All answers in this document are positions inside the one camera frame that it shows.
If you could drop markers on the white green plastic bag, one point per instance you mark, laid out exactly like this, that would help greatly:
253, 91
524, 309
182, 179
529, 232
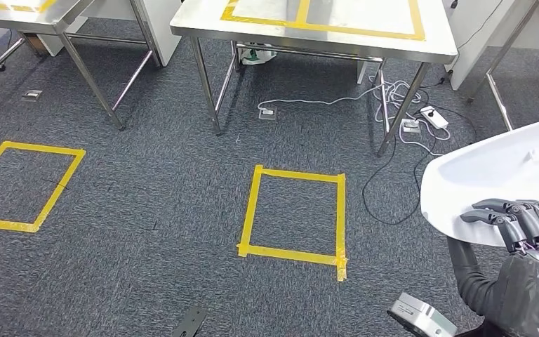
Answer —
258, 55

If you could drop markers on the white power strip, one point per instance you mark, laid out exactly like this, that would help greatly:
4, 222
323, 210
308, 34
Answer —
434, 117

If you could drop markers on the stainless steel workbench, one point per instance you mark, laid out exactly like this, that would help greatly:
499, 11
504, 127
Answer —
502, 52
18, 21
195, 23

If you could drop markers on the small yellow table tape rectangle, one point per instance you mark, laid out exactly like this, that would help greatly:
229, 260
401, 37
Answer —
260, 21

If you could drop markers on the white plastic car part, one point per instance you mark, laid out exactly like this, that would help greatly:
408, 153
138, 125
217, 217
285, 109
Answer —
483, 176

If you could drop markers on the yellow floor tape square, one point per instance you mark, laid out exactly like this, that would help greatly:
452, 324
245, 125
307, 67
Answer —
251, 209
41, 149

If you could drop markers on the metal floor outlet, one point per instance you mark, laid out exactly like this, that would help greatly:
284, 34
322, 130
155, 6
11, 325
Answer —
411, 125
32, 95
268, 114

